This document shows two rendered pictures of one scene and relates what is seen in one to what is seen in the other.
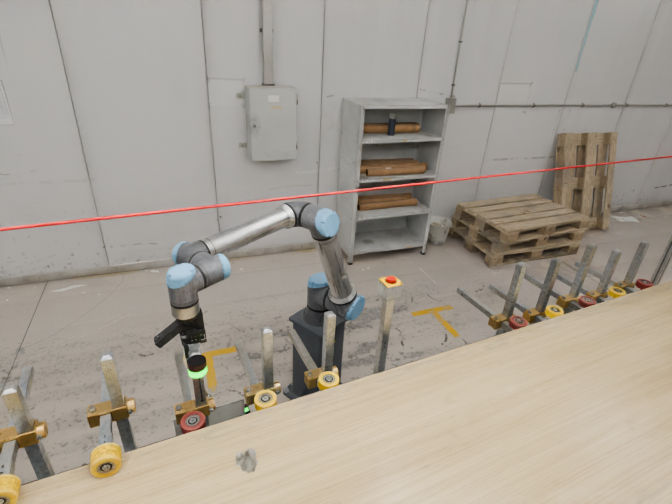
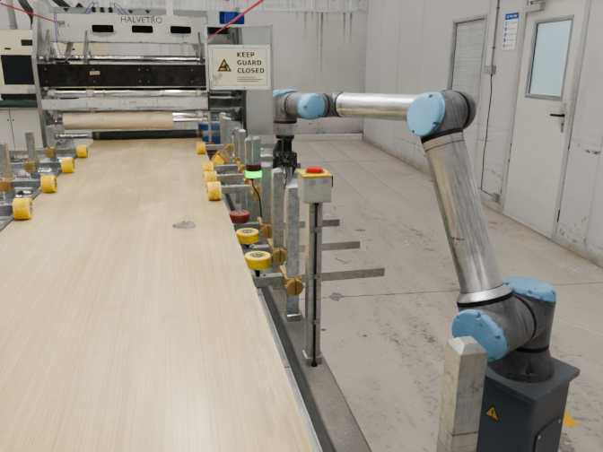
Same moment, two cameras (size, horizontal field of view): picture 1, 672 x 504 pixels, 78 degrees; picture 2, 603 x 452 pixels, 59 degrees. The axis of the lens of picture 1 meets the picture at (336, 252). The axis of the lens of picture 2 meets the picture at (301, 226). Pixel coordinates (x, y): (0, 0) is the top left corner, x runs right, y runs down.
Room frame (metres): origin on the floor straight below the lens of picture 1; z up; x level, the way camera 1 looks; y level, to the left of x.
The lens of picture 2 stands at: (1.70, -1.48, 1.47)
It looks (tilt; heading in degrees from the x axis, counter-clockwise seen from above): 17 degrees down; 104
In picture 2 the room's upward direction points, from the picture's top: straight up
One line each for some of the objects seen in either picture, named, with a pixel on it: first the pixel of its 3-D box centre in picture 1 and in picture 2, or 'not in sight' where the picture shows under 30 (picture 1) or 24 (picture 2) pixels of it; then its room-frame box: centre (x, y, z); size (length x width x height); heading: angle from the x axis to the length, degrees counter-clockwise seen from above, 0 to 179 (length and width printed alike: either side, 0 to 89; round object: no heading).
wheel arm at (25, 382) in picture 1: (16, 421); (261, 176); (0.88, 0.96, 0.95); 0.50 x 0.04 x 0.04; 27
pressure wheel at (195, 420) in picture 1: (194, 431); (240, 225); (0.96, 0.44, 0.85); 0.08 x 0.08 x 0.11
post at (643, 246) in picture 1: (629, 277); not in sight; (2.21, -1.77, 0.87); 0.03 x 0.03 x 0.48; 27
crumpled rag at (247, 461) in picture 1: (246, 458); (184, 222); (0.83, 0.23, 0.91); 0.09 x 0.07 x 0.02; 20
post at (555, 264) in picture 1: (543, 299); not in sight; (1.87, -1.11, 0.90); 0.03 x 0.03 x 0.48; 27
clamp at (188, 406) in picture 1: (195, 409); (265, 227); (1.06, 0.47, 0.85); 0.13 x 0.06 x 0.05; 117
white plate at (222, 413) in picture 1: (210, 417); not in sight; (1.11, 0.44, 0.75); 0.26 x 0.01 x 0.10; 117
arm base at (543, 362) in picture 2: (319, 309); (519, 350); (1.99, 0.07, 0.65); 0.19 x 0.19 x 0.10
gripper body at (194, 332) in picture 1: (190, 326); (285, 151); (1.14, 0.48, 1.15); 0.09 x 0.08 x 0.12; 117
